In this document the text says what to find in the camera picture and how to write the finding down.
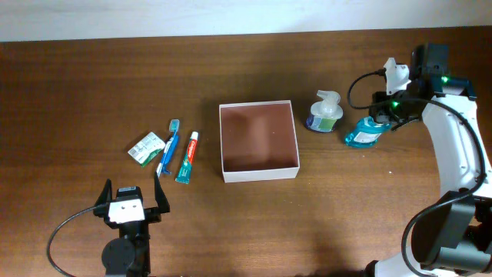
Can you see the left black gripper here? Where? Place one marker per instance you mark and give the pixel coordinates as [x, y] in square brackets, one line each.
[154, 214]

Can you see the blue white toothbrush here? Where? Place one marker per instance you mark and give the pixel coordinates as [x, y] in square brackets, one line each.
[169, 149]

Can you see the teal mouthwash bottle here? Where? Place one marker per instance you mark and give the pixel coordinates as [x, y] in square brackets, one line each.
[366, 133]

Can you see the Colgate toothpaste tube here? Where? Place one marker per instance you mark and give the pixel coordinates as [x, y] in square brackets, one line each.
[184, 173]

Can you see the green white floss packet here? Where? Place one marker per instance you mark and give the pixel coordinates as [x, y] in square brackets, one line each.
[146, 149]

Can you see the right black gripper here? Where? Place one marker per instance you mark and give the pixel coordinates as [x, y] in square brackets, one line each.
[380, 115]

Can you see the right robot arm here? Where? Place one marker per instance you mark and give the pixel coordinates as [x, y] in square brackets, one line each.
[452, 237]

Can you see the white cardboard box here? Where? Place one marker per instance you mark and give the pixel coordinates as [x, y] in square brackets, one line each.
[258, 141]

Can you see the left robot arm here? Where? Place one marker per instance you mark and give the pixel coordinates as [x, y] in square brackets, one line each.
[129, 253]

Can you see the clear hand soap pump bottle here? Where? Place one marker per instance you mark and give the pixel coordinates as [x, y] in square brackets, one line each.
[325, 113]

